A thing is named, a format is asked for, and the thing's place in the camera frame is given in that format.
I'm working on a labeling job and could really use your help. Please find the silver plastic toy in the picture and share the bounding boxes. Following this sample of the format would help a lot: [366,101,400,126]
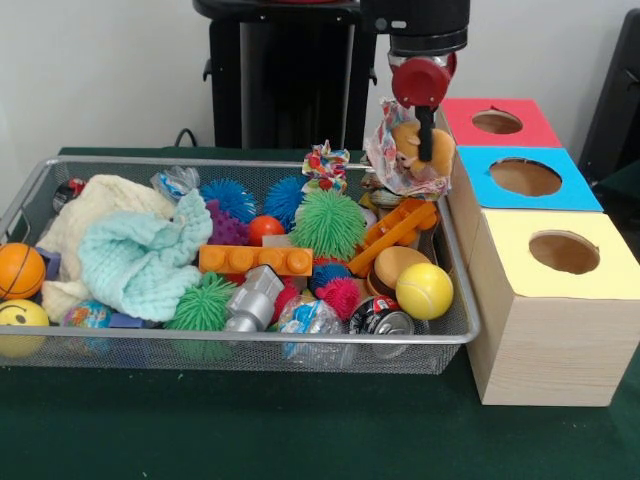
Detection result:
[223,264,285,334]

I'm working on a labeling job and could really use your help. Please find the clear mesh bin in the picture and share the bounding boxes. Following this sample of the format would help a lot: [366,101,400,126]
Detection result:
[0,154,482,376]

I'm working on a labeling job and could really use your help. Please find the dark green tablecloth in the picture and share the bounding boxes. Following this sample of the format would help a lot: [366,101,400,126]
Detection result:
[0,145,640,480]
[594,162,640,236]

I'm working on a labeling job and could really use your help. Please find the colourful spotted cloth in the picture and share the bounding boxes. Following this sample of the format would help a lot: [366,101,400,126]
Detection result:
[363,97,452,202]

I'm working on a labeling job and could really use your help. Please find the orange studded building brick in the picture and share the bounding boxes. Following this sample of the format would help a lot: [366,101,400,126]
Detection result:
[198,244,315,278]

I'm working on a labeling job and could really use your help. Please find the brown plush monkey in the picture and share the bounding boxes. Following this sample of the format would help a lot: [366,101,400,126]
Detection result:
[391,122,457,178]

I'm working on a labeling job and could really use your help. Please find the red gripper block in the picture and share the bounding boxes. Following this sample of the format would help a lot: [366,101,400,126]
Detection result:
[390,51,459,163]

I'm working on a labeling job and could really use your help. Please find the yellow tennis ball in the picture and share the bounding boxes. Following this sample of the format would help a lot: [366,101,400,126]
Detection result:
[395,263,455,321]

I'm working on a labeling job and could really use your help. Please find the mint green waffle cloth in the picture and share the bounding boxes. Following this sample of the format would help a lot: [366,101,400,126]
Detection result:
[78,189,214,322]

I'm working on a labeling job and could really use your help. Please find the cream waffle cloth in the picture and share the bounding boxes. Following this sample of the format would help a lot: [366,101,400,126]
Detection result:
[37,174,177,321]

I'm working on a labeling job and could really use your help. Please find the toy hamburger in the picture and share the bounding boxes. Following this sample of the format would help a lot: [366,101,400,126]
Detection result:
[367,245,434,301]

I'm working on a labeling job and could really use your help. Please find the orange plastic toy block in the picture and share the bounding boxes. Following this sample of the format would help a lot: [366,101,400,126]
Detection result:
[348,198,439,278]

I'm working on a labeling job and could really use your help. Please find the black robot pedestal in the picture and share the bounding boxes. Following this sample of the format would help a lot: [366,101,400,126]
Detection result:
[192,0,380,150]

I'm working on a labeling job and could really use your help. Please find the black upright panel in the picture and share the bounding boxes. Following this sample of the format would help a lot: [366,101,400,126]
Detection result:
[577,8,640,174]

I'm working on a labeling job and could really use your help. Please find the orange basketball toy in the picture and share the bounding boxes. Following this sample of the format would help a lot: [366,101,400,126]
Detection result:
[0,243,47,301]

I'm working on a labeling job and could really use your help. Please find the yellow smiley ball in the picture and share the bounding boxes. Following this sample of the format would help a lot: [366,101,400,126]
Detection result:
[0,298,50,359]

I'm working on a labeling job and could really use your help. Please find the green spiky rubber ball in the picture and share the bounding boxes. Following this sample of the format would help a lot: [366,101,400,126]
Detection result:
[289,188,368,262]

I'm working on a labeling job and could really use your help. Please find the wooden box with three holes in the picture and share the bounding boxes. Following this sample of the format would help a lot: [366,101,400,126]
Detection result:
[434,97,640,407]

